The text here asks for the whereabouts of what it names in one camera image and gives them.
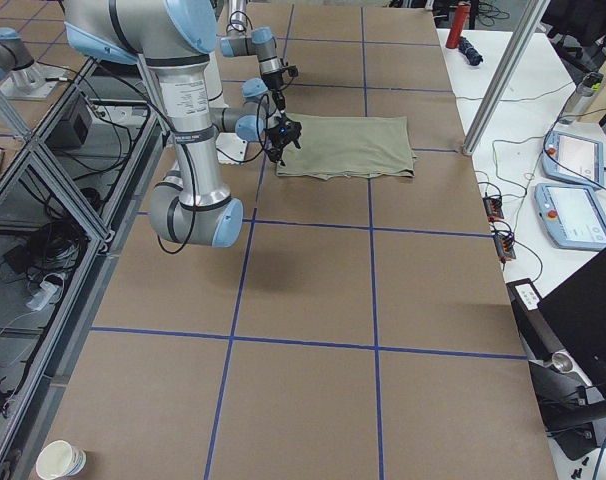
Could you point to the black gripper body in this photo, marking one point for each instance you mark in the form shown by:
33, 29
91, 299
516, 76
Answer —
277, 85
279, 139

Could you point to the olive green long-sleeve shirt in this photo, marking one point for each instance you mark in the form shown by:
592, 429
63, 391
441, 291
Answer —
361, 147

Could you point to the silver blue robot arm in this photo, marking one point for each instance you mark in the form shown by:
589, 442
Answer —
176, 40
241, 39

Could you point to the folded dark blue umbrella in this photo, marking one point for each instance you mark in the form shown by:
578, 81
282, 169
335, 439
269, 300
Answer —
471, 54

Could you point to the red cylindrical bottle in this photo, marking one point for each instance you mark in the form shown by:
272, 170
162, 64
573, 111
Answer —
462, 12

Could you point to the far blue teach pendant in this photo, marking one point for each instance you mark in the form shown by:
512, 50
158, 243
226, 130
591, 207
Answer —
573, 159

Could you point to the blue teach pendant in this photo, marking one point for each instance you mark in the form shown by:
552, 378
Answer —
572, 216
573, 159

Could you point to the near blue teach pendant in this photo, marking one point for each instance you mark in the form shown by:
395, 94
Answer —
572, 216

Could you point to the black laptop computer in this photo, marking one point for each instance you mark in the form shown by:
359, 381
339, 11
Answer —
565, 332

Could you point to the paper cup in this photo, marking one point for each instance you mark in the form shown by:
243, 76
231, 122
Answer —
60, 459

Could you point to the aluminium frame post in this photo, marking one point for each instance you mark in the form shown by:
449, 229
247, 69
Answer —
508, 63

